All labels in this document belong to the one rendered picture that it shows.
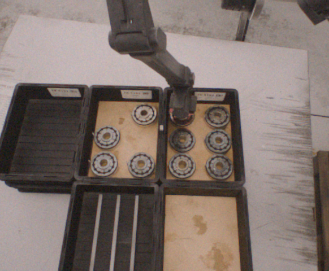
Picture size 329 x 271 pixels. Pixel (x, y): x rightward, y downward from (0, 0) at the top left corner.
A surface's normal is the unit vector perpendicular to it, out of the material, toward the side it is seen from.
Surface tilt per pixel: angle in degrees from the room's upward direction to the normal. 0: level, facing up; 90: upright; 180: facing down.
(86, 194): 0
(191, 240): 0
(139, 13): 56
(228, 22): 0
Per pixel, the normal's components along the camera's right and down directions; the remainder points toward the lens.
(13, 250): 0.00, -0.43
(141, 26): -0.29, 0.47
